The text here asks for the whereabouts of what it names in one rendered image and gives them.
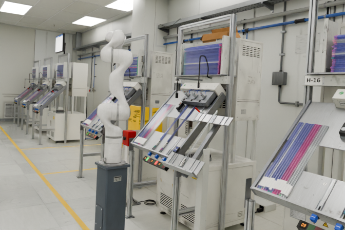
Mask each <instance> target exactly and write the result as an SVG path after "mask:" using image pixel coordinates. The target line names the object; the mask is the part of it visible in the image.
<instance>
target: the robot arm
mask: <svg viewBox="0 0 345 230"><path fill-rule="evenodd" d="M105 40H106V41H108V42H109V43H108V44H107V45H106V46H105V47H103V48H102V50H101V52H100V59H101V60H102V61H103V62H106V63H114V65H115V64H116V63H117V64H119V67H118V68H117V69H115V70H114V71H113V72H112V73H111V74H110V76H109V90H110V92H111V94H112V95H113V96H115V97H116V98H117V99H118V101H119V103H102V104H100V105H99V106H98V107H97V116H98V118H99V119H100V121H101V122H102V123H103V125H104V127H105V148H104V158H102V159H101V160H100V161H99V164H100V165H103V166H122V165H125V164H126V161H124V160H121V156H122V129H121V128H120V127H118V126H116V125H114V124H112V123H111V120H115V121H125V120H128V119H129V118H130V115H131V111H130V107H129V105H128V103H127V101H126V98H125V95H124V90H123V81H124V73H125V71H126V70H127V69H128V67H129V66H130V65H131V64H132V63H133V54H132V53H131V52H130V51H129V50H124V49H122V46H123V44H124V42H125V40H126V36H125V35H124V32H123V31H121V30H115V31H114V32H113V31H109V32H107V33H106V35H105ZM114 65H113V66H114Z"/></svg>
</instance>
